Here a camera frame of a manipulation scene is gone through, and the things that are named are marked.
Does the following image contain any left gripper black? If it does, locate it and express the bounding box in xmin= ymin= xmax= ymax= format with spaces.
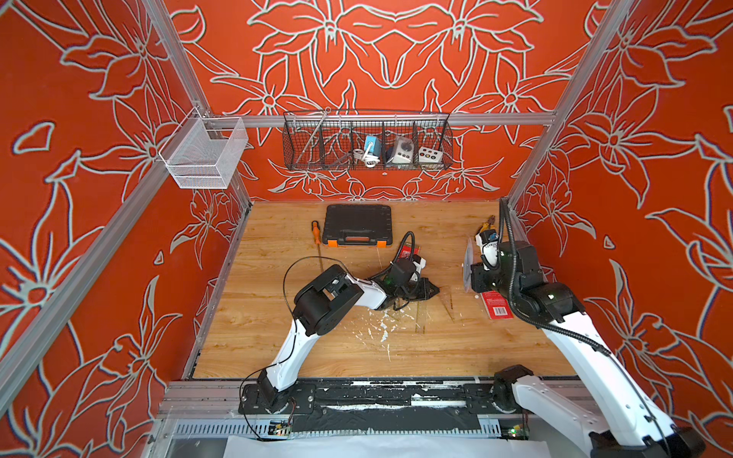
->
xmin=394 ymin=281 xmax=442 ymax=303

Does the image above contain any clear triangle ruler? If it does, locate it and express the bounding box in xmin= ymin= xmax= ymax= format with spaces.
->
xmin=383 ymin=297 xmax=412 ymax=319
xmin=438 ymin=286 xmax=455 ymax=323

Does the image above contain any red ruler set package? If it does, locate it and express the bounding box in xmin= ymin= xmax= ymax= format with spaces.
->
xmin=398 ymin=244 xmax=420 ymax=259
xmin=462 ymin=238 xmax=475 ymax=293
xmin=480 ymin=291 xmax=513 ymax=321

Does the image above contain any clear straight ruler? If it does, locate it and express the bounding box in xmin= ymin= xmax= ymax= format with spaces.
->
xmin=414 ymin=302 xmax=429 ymax=334

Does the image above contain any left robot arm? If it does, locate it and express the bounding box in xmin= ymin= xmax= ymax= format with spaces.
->
xmin=257 ymin=256 xmax=440 ymax=406

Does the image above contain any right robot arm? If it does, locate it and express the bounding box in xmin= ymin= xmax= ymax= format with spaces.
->
xmin=470 ymin=198 xmax=706 ymax=457

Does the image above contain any black orange tool case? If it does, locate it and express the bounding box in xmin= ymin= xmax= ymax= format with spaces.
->
xmin=322 ymin=204 xmax=393 ymax=247

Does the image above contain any white dotted cube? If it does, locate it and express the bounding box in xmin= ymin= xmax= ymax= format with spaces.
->
xmin=417 ymin=147 xmax=443 ymax=166

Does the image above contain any white timer device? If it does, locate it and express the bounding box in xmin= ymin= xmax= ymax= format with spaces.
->
xmin=387 ymin=137 xmax=415 ymax=165

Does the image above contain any blue white small box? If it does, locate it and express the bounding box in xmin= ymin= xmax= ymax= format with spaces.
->
xmin=364 ymin=135 xmax=382 ymax=158

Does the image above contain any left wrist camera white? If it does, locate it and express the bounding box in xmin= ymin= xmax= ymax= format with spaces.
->
xmin=410 ymin=254 xmax=427 ymax=274

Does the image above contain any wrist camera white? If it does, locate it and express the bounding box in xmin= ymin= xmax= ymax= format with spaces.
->
xmin=410 ymin=254 xmax=427 ymax=274
xmin=475 ymin=226 xmax=500 ymax=270

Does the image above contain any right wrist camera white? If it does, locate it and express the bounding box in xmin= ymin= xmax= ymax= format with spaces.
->
xmin=475 ymin=226 xmax=500 ymax=270

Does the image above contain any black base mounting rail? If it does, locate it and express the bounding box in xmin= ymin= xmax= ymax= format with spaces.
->
xmin=238 ymin=378 xmax=531 ymax=440

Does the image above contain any orange handled screwdriver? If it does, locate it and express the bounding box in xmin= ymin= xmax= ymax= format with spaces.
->
xmin=311 ymin=221 xmax=325 ymax=272

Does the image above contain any black wire wall basket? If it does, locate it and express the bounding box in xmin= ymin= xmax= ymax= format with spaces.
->
xmin=283 ymin=109 xmax=454 ymax=172

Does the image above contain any clear plastic wall bin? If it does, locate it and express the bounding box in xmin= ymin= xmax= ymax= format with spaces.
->
xmin=158 ymin=108 xmax=249 ymax=190

